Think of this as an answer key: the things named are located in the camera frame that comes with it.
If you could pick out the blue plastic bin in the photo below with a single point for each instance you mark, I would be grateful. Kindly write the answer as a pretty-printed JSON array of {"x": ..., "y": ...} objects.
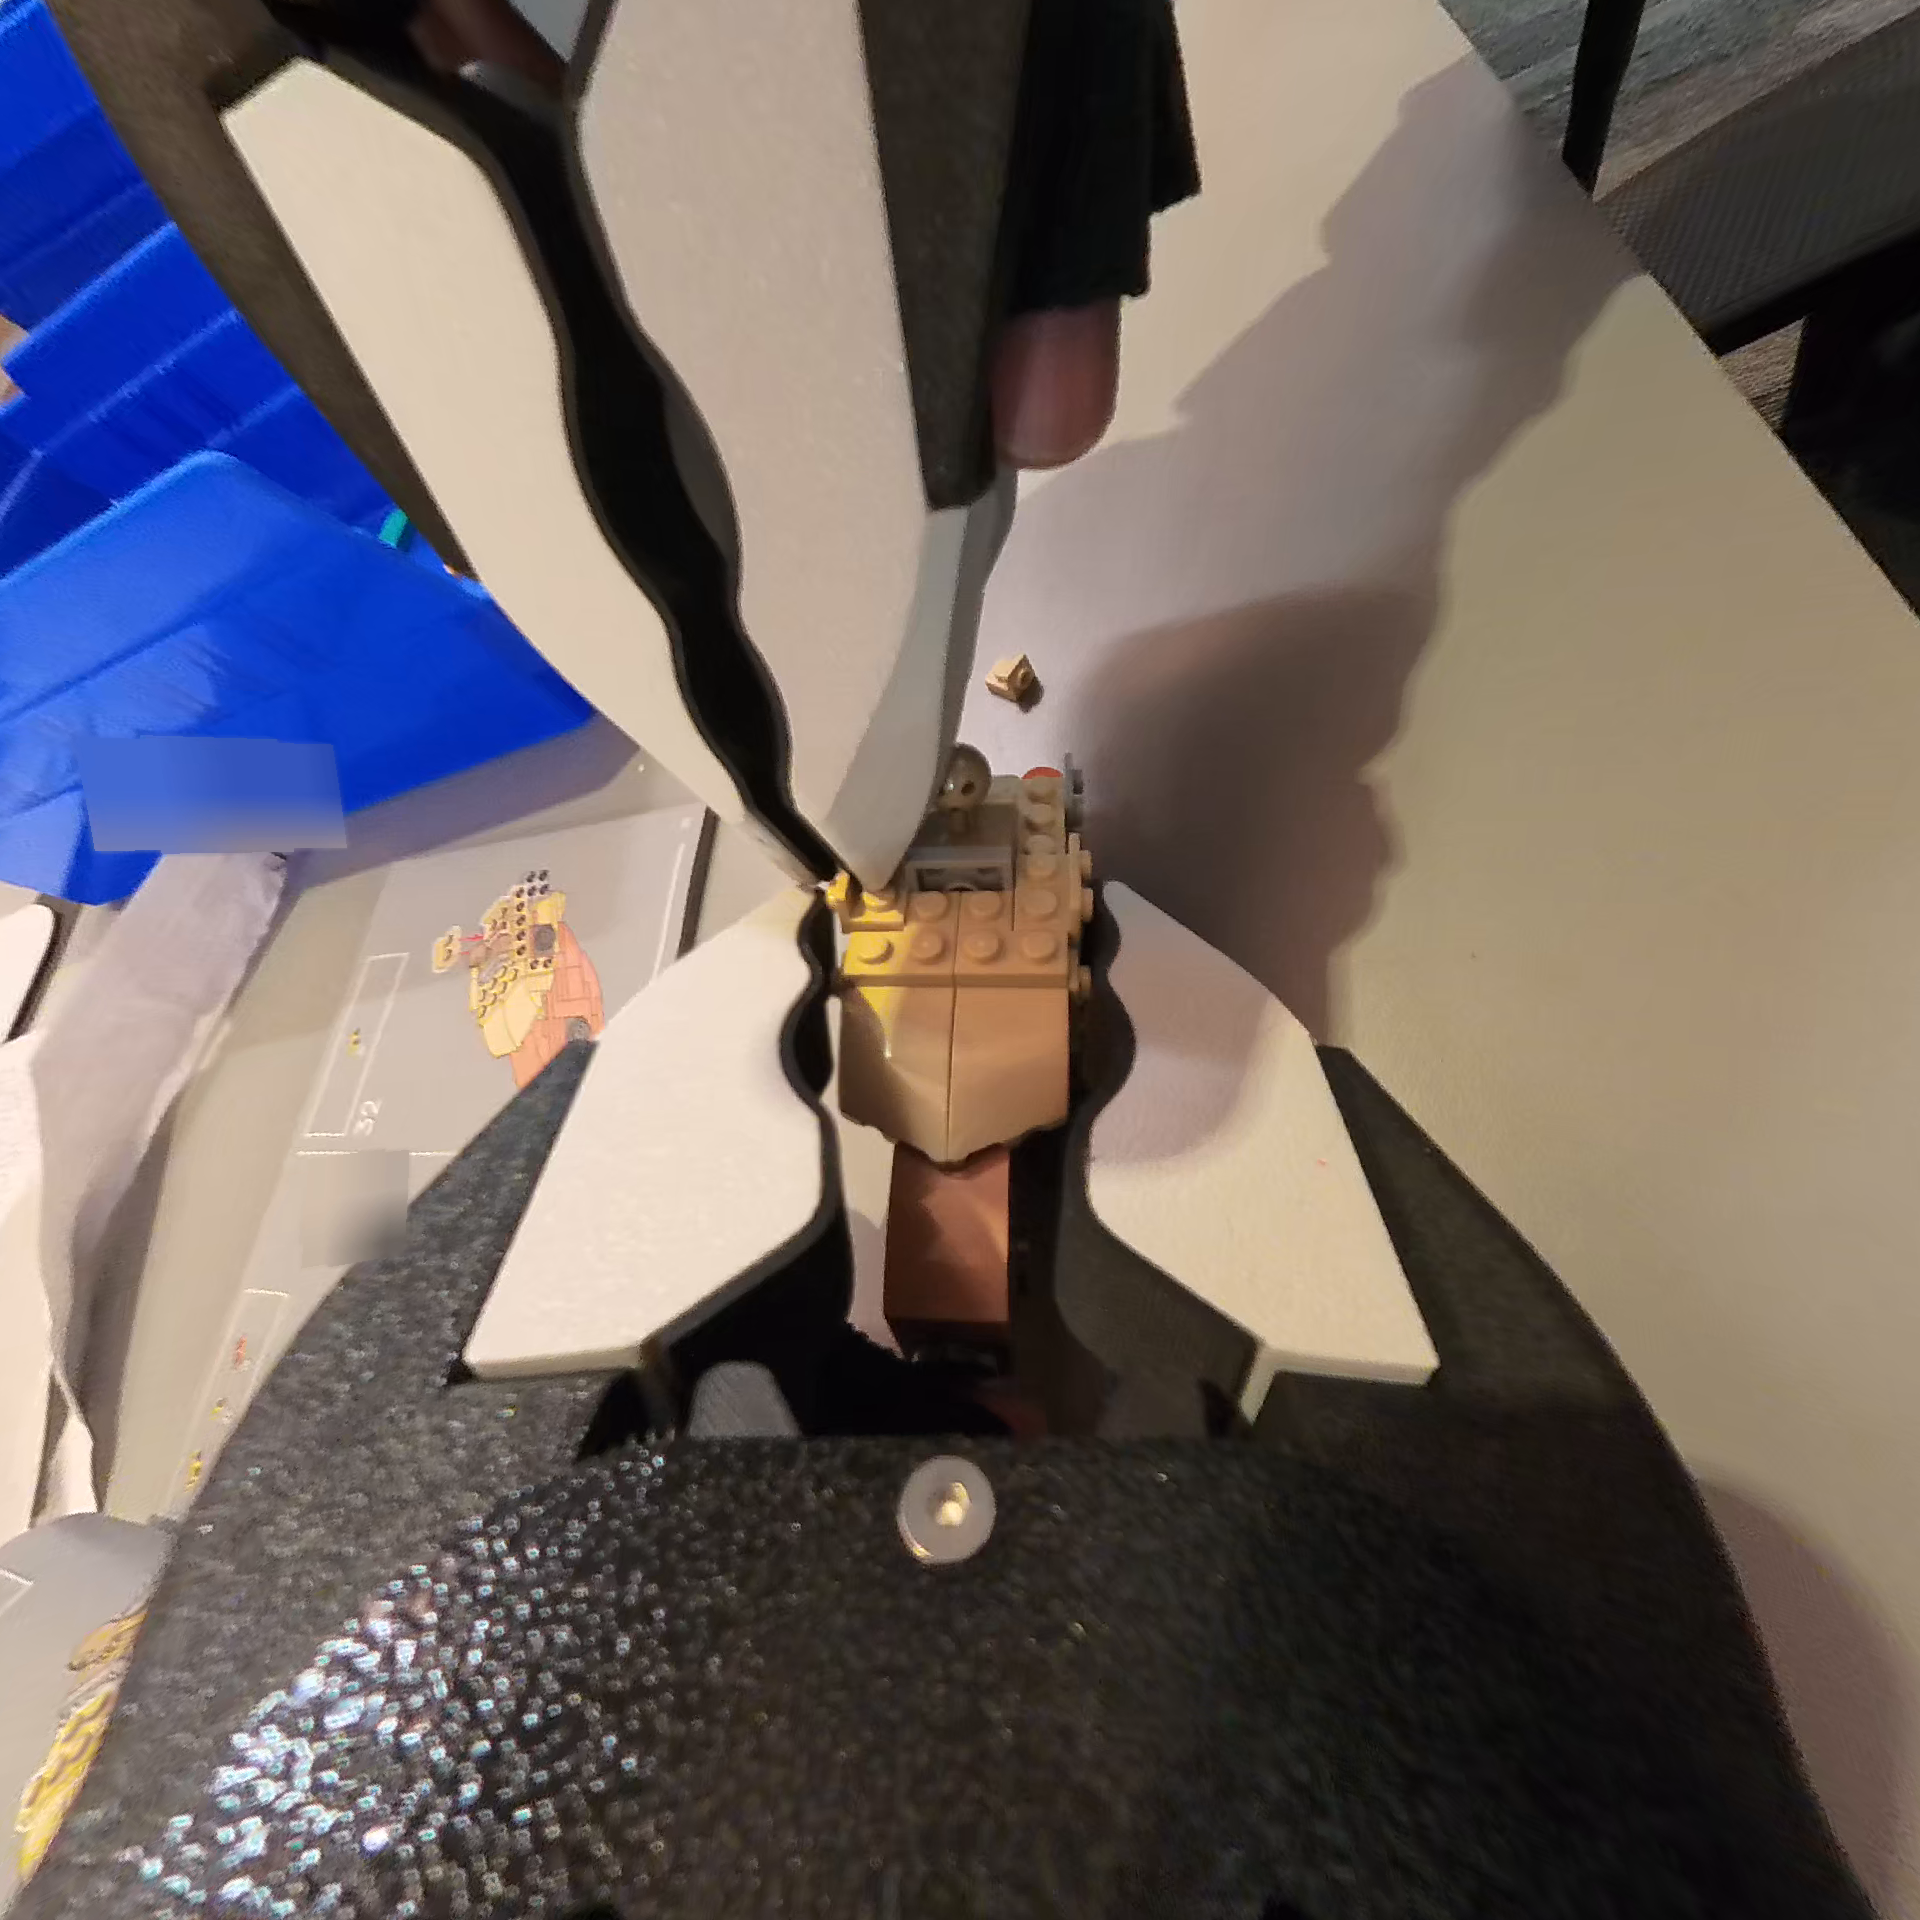
[{"x": 225, "y": 630}]

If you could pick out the green brick plate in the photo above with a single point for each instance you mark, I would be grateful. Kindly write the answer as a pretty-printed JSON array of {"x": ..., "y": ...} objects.
[{"x": 393, "y": 529}]

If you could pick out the tan brick vehicle model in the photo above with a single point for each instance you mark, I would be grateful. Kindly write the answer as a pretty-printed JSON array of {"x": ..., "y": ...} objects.
[{"x": 961, "y": 1051}]

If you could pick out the stacked blue plastic bins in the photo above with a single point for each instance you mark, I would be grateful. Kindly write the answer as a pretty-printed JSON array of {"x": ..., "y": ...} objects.
[{"x": 90, "y": 225}]

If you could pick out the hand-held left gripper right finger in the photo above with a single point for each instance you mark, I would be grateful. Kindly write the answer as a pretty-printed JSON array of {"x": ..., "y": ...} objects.
[{"x": 1259, "y": 1186}]

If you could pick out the white paper bag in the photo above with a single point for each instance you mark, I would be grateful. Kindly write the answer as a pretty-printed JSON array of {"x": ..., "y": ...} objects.
[{"x": 90, "y": 1126}]

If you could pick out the small tan brick plate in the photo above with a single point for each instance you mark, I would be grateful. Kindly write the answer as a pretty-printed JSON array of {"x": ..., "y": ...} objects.
[{"x": 1016, "y": 677}]

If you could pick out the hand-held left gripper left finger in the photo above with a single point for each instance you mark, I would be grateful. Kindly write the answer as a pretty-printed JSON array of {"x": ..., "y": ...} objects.
[{"x": 662, "y": 1156}]

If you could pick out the grey instruction booklet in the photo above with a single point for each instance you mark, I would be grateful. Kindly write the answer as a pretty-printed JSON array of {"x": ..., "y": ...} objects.
[{"x": 450, "y": 901}]

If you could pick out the grey desk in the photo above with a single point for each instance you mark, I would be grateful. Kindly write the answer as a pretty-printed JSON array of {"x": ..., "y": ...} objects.
[{"x": 1501, "y": 751}]

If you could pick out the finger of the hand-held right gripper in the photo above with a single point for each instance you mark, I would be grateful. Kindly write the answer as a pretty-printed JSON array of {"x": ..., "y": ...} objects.
[
  {"x": 781, "y": 301},
  {"x": 434, "y": 346}
]

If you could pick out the person's right hand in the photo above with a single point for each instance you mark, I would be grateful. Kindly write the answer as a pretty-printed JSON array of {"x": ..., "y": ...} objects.
[{"x": 1059, "y": 389}]

